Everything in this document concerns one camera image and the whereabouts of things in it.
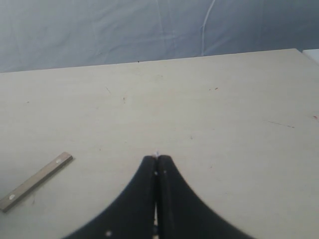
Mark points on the blue-grey backdrop cloth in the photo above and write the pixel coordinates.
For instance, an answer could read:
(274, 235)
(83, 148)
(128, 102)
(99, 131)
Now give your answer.
(44, 34)

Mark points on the brown wooden stick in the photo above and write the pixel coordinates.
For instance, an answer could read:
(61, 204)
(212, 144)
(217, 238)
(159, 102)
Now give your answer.
(28, 186)

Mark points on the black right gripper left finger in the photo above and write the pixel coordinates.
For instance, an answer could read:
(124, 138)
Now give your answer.
(132, 214)

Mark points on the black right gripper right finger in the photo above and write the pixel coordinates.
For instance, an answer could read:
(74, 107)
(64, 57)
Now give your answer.
(182, 214)

